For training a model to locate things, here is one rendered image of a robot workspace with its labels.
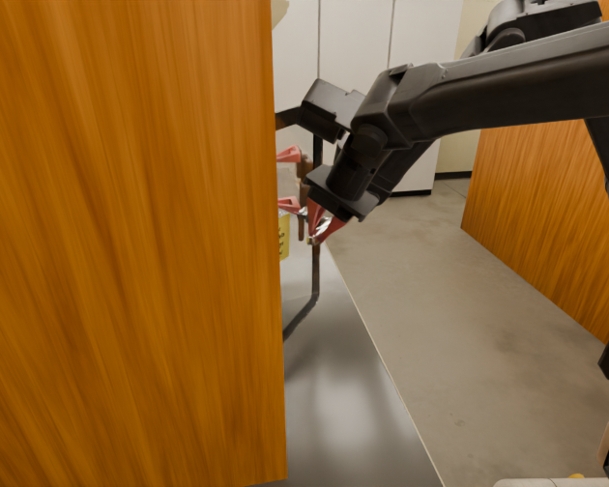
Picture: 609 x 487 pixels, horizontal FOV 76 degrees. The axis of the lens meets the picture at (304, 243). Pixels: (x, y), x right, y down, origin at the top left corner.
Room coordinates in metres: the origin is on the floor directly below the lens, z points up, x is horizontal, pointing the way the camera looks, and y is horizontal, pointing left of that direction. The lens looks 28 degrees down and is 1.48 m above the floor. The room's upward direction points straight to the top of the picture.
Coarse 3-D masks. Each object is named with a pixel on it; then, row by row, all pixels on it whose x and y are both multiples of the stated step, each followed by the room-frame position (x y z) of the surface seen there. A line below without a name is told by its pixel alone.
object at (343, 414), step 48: (336, 288) 0.78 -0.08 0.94; (336, 336) 0.60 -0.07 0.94; (288, 384) 0.48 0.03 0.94; (336, 384) 0.48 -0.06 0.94; (384, 384) 0.48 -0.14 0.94; (288, 432) 0.39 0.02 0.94; (336, 432) 0.39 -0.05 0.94; (384, 432) 0.39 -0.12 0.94; (288, 480) 0.31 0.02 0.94; (336, 480) 0.31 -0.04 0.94; (384, 480) 0.31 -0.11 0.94; (432, 480) 0.31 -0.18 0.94
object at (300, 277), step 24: (288, 120) 0.56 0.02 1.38; (288, 144) 0.56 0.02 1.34; (312, 144) 0.62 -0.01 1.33; (288, 168) 0.56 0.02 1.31; (312, 168) 0.62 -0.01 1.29; (288, 192) 0.55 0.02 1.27; (288, 264) 0.55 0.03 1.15; (312, 264) 0.63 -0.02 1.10; (288, 288) 0.55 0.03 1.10; (312, 288) 0.63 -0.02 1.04; (288, 312) 0.55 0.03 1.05; (288, 336) 0.55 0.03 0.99
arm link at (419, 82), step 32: (576, 32) 0.31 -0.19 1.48; (608, 32) 0.29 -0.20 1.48; (448, 64) 0.39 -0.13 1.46; (480, 64) 0.35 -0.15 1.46; (512, 64) 0.33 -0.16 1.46; (544, 64) 0.31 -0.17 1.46; (576, 64) 0.29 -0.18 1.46; (608, 64) 0.27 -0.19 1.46; (384, 96) 0.43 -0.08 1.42; (416, 96) 0.38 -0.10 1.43; (448, 96) 0.36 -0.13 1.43; (480, 96) 0.34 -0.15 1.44; (512, 96) 0.32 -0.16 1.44; (544, 96) 0.30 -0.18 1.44; (576, 96) 0.29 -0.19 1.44; (608, 96) 0.28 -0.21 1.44; (352, 128) 0.45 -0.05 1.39; (384, 128) 0.42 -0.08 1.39; (416, 128) 0.39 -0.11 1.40; (448, 128) 0.38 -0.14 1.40; (480, 128) 0.36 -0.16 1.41
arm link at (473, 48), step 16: (480, 32) 0.68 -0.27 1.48; (512, 32) 0.58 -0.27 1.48; (480, 48) 0.65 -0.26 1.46; (496, 48) 0.59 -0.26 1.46; (416, 144) 0.72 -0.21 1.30; (384, 160) 0.76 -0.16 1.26; (400, 160) 0.74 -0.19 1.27; (416, 160) 0.73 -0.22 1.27; (384, 176) 0.76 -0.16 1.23; (400, 176) 0.75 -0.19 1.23; (384, 192) 0.77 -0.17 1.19
